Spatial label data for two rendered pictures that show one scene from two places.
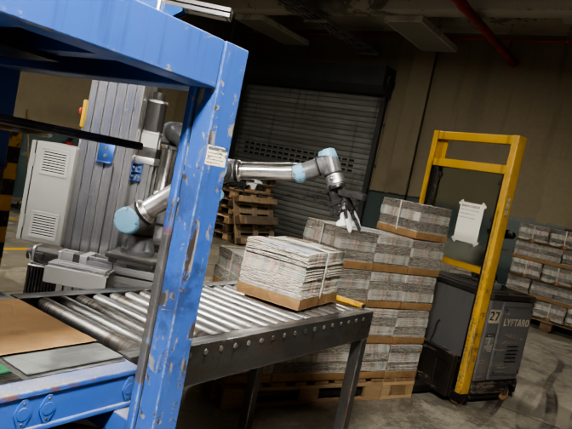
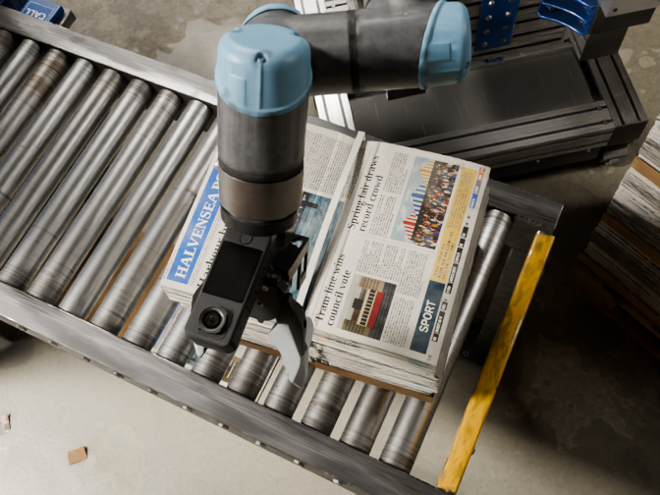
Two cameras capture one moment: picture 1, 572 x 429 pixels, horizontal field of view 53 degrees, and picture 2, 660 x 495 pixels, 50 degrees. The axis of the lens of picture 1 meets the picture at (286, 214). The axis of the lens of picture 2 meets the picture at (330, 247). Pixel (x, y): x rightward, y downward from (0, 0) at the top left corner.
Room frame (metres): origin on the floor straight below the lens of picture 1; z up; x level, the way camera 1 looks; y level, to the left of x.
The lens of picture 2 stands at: (2.39, -0.50, 1.87)
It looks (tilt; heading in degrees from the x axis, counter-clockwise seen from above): 66 degrees down; 91
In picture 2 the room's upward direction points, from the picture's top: 11 degrees counter-clockwise
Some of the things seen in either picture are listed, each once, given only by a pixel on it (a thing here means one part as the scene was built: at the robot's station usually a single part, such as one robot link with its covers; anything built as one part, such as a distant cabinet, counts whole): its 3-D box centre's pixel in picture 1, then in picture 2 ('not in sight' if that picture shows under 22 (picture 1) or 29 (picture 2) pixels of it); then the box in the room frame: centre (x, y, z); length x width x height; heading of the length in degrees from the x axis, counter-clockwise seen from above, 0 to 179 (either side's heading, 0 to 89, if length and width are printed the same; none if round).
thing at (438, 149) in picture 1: (417, 244); not in sight; (4.37, -1.03, 0.97); 0.09 x 0.09 x 1.75; 33
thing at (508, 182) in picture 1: (488, 265); not in sight; (3.82, -1.39, 0.97); 0.09 x 0.09 x 1.75; 33
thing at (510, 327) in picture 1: (466, 332); not in sight; (4.30, -1.52, 0.40); 0.69 x 0.55 x 0.80; 33
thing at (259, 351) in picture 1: (277, 342); (72, 337); (1.92, -0.06, 0.74); 1.34 x 0.05 x 0.12; 145
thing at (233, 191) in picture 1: (236, 200); not in sight; (10.22, 0.93, 0.65); 1.33 x 0.94 x 1.30; 149
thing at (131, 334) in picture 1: (106, 325); not in sight; (1.63, 0.45, 0.77); 0.47 x 0.05 x 0.05; 55
